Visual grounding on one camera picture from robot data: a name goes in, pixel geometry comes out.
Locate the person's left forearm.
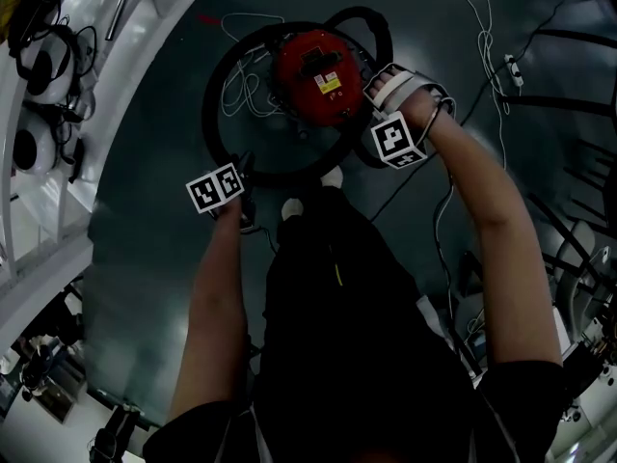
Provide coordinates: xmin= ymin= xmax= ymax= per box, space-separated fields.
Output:
xmin=168 ymin=198 xmax=251 ymax=422

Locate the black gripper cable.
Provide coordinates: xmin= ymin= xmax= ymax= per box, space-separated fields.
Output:
xmin=240 ymin=223 xmax=280 ymax=256

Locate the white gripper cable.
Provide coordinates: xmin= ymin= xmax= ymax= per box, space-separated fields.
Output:
xmin=423 ymin=96 xmax=458 ymax=347

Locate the grey metal wand tube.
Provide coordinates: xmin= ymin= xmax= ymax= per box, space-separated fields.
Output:
xmin=105 ymin=0 xmax=143 ymax=41

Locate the person's right hand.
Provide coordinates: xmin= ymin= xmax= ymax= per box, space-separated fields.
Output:
xmin=368 ymin=64 xmax=442 ymax=131

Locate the black vacuum hose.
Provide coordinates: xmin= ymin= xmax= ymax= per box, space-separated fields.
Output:
xmin=201 ymin=6 xmax=394 ymax=190

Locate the long white extension cable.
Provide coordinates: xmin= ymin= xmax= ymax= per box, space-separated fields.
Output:
xmin=443 ymin=0 xmax=513 ymax=171

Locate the black floor cable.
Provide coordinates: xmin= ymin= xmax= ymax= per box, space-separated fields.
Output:
xmin=365 ymin=0 xmax=571 ymax=222

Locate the person's right forearm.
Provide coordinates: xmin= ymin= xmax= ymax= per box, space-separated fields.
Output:
xmin=426 ymin=113 xmax=564 ymax=371

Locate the white curved counter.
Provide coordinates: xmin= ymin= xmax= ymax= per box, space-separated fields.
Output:
xmin=0 ymin=0 xmax=224 ymax=318

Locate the white round device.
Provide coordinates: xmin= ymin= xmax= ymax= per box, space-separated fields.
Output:
xmin=18 ymin=31 xmax=74 ymax=106
xmin=12 ymin=123 xmax=60 ymax=176

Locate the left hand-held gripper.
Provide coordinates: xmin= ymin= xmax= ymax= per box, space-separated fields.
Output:
xmin=185 ymin=162 xmax=257 ymax=233

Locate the white power cord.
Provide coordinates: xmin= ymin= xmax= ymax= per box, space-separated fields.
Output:
xmin=219 ymin=13 xmax=286 ymax=118

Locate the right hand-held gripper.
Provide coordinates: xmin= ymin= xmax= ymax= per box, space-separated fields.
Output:
xmin=362 ymin=64 xmax=444 ymax=170

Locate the red-topped vacuum cleaner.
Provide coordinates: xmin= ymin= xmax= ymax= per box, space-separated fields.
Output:
xmin=269 ymin=29 xmax=373 ymax=127

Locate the person's black clothing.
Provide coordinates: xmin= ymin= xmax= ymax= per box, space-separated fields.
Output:
xmin=142 ymin=185 xmax=571 ymax=463

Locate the person's white left shoe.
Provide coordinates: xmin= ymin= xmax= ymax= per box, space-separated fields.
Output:
xmin=281 ymin=197 xmax=307 ymax=222

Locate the white power strip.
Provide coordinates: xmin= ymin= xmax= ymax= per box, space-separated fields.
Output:
xmin=502 ymin=54 xmax=525 ymax=87

